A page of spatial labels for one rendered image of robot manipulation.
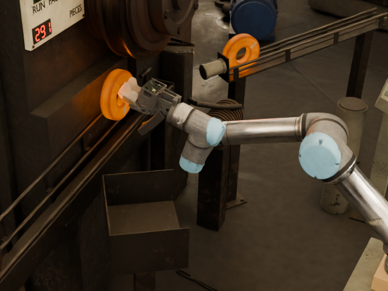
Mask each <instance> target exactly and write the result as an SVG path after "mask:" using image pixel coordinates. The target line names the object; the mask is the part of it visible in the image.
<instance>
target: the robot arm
mask: <svg viewBox="0 0 388 291"><path fill-rule="evenodd" d="M155 81H156V82H158V83H160V84H162V85H159V84H157V83H155ZM166 87H167V85H166V84H164V83H161V82H160V81H158V80H156V79H153V78H152V79H151V80H149V81H148V82H147V83H146V84H145V85H143V86H142V87H139V86H138V85H137V80H136V79H135V78H134V77H131V78H130V79H129V80H128V82H124V84H123V85H122V86H121V87H120V88H119V90H118V93H117V94H118V95H119V96H120V98H121V99H122V100H123V101H124V102H125V103H126V104H127V105H128V106H129V107H130V108H132V109H134V110H137V111H139V112H142V113H144V114H150V115H152V114H153V115H154V116H153V117H152V118H151V119H149V120H148V121H144V122H143V123H142V124H141V127H140V128H139V129H138V132H139V133H140V134H141V135H142V136H143V135H144V134H146V133H150V132H151V131H152V129H153V127H154V126H156V125H157V124H158V123H160V122H161V121H162V120H163V119H165V118H166V117H167V118H166V121H167V122H169V123H170V124H172V125H173V126H175V127H177V128H179V129H181V130H183V131H184V132H186V133H189V135H188V138H187V140H186V143H185V146H184V149H183V151H182V154H181V158H180V166H181V168H182V169H184V170H185V171H187V172H189V173H198V172H200V171H201V170H202V168H203V166H204V164H205V161H206V159H207V157H208V155H209V154H210V152H211V151H212V149H213V148H214V147H215V146H224V145H237V144H264V143H291V142H301V145H300V150H299V162H300V165H301V167H302V168H303V170H304V171H305V172H306V173H307V174H308V175H310V176H311V177H313V178H314V177H316V178H317V179H321V180H322V181H323V182H324V183H327V184H333V185H334V186H335V188H336V189H337V190H338V191H339V193H340V194H341V195H342V196H343V197H344V198H345V199H346V201H347V202H348V203H349V204H350V205H351V206H352V207H353V208H354V210H355V211H356V212H357V213H358V214H359V215H360V216H361V218H362V219H363V220H364V221H365V223H366V224H367V225H368V226H369V227H370V228H371V229H372V231H373V232H374V233H375V234H376V235H377V236H378V237H379V238H380V240H381V241H382V242H383V251H384V253H385V254H386V255H387V256H386V258H385V262H384V269H385V272H386V274H387V275H388V201H387V200H386V199H385V198H384V197H383V196H382V195H381V193H380V192H379V191H378V190H377V189H376V188H375V186H374V185H373V184H372V183H371V181H370V180H369V179H368V178H367V177H366V176H365V175H364V173H363V172H362V171H361V170H360V169H359V168H358V166H357V165H356V156H355V154H354V153H353V152H352V151H351V150H350V148H349V147H348V146H347V145H346V144H347V142H348V137H349V133H348V129H347V126H346V124H345V123H344V122H343V120H342V119H340V118H339V117H337V116H336V115H333V114H329V113H303V114H302V115H301V116H300V117H290V118H271V119H261V120H242V121H224V122H222V121H221V120H219V119H217V118H215V117H210V116H209V115H207V114H205V113H203V112H201V111H199V110H197V109H195V108H194V107H192V106H190V105H188V104H186V103H184V102H183V103H181V102H180V101H181V97H182V96H180V95H178V94H176V93H174V92H172V91H170V90H168V89H166ZM137 100H138V101H137Z"/></svg>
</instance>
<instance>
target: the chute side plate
mask: <svg viewBox="0 0 388 291"><path fill-rule="evenodd" d="M153 116H154V115H153V114H152V115H150V114H146V115H145V116H144V117H143V118H142V119H141V120H140V122H139V123H138V124H137V125H136V126H135V127H134V128H133V129H132V131H131V132H130V133H129V134H128V135H127V137H126V138H124V139H123V141H122V142H121V143H120V144H119V146H118V147H117V148H116V149H115V150H114V151H113V152H112V154H111V155H110V156H109V157H108V158H107V159H106V160H105V161H104V162H103V163H102V165H101V166H100V167H99V168H98V170H97V171H96V172H94V174H93V175H92V176H91V177H90V179H89V180H88V181H87V182H86V183H85V184H84V185H83V186H82V188H81V189H80V190H79V191H78V192H77V193H76V194H75V196H74V197H73V198H72V199H71V200H70V201H69V203H68V204H67V205H66V206H65V207H64V208H63V209H62V210H61V212H60V213H59V214H58V215H57V216H56V217H55V218H54V219H53V221H52V222H51V223H50V224H49V225H48V227H46V228H45V230H44V231H43V232H42V233H41V234H40V236H39V237H38V238H37V239H36V240H35V241H34V242H33V243H32V245H31V246H30V247H29V248H28V249H27V250H26V251H25V252H24V254H23V255H22V256H21V257H20V258H19V260H18V261H16V263H15V264H14V265H13V266H12V267H11V269H10V270H9V271H8V272H7V273H6V274H5V275H4V276H3V278H2V279H1V280H0V291H18V290H19V289H20V288H21V287H22V286H23V284H24V283H25V282H26V281H27V279H28V278H29V277H30V276H31V275H32V274H33V272H34V271H35V270H36V269H37V268H38V267H39V265H40V264H41V263H42V261H44V260H45V258H46V257H47V256H48V255H49V253H50V252H51V251H52V250H53V249H54V247H55V246H56V245H57V244H58V243H59V242H60V240H61V239H62V238H63V236H64V235H65V234H66V230H65V225H66V224H67V223H68V222H69V221H70V220H71V219H72V218H73V217H74V216H75V215H76V214H77V220H78V219H79V218H80V217H81V215H82V214H83V213H84V211H85V210H86V209H87V208H88V207H89V206H90V204H91V203H92V202H93V201H94V200H95V199H96V197H97V196H98V195H99V194H100V193H101V191H102V190H103V184H102V175H104V174H116V173H117V172H118V171H119V170H120V168H122V167H123V165H124V164H125V163H126V161H127V160H128V159H129V158H130V157H131V156H132V154H133V153H134V152H135V151H136V150H137V149H138V147H139V146H140V145H141V143H142V142H143V141H144V140H145V139H146V138H147V136H148V135H149V134H150V133H151V132H150V133H146V134H144V135H143V136H142V135H141V134H140V133H139V132H138V129H139V128H140V127H141V124H142V123H143V122H144V121H148V120H149V119H151V118H152V117H153ZM160 123H161V122H160ZM160 123H158V124H157V125H156V126H154V127H153V129H152V131H153V130H154V129H155V128H156V127H157V126H158V125H159V124H160Z"/></svg>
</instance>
